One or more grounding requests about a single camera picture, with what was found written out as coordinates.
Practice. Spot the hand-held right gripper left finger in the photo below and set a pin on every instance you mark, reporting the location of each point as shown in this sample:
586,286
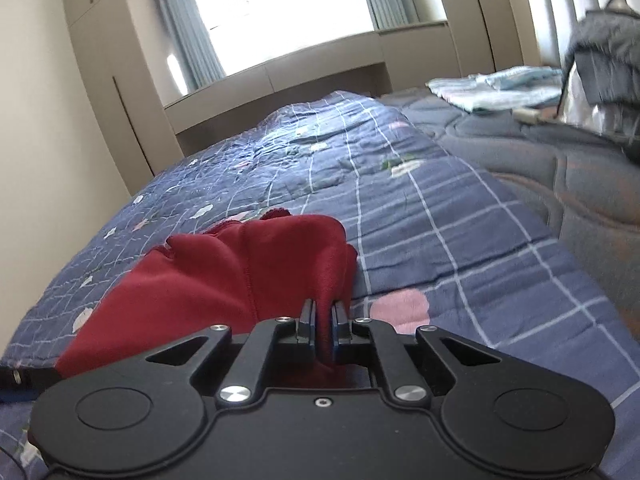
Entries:
309,332

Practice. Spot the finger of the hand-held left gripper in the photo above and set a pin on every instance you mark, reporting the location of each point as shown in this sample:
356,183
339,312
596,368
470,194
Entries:
30,382

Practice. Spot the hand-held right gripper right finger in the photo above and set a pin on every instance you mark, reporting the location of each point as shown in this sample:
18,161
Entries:
336,332

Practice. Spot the dark red sweater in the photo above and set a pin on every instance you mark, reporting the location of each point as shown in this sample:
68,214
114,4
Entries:
225,270

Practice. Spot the blue checked floral quilt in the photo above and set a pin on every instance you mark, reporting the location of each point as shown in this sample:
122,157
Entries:
450,260

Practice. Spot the beige window bench cabinet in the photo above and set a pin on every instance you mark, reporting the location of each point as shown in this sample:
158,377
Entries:
300,80

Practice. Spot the white patterned folded cloth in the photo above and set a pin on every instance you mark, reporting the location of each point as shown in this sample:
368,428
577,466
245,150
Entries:
480,96

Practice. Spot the small white object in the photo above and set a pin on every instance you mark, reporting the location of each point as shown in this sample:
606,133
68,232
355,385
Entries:
527,115

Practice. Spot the beige wardrobe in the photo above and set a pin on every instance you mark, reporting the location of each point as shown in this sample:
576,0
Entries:
480,20
110,85

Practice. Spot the bright window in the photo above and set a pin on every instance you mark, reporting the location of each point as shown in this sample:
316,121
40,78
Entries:
280,10

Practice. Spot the grey padded jacket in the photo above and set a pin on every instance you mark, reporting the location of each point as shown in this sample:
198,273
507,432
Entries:
605,55

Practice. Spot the grey upholstered headboard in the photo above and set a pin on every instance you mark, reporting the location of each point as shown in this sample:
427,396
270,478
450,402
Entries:
555,5

